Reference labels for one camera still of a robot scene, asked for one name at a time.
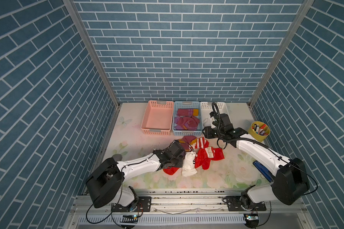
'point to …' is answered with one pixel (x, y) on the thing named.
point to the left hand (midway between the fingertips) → (184, 163)
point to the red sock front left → (170, 170)
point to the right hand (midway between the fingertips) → (206, 130)
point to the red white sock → (205, 155)
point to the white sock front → (188, 166)
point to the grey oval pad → (117, 157)
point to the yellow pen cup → (259, 130)
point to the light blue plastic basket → (187, 104)
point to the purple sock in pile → (186, 141)
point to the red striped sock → (201, 143)
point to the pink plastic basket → (158, 118)
